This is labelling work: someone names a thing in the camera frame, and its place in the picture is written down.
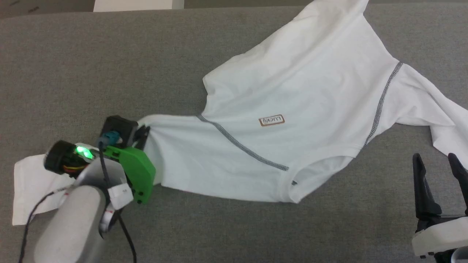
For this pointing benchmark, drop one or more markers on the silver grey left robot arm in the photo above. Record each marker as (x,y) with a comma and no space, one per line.
(73,226)

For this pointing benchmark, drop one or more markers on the white flat panel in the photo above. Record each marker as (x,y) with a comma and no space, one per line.
(131,5)

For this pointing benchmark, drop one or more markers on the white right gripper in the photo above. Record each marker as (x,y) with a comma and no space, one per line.
(442,237)

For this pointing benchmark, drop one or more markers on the white long-sleeve shirt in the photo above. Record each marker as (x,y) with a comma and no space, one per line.
(292,91)

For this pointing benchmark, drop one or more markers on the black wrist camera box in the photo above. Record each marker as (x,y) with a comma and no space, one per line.
(120,128)

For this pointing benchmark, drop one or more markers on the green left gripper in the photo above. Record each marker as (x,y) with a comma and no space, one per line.
(137,171)

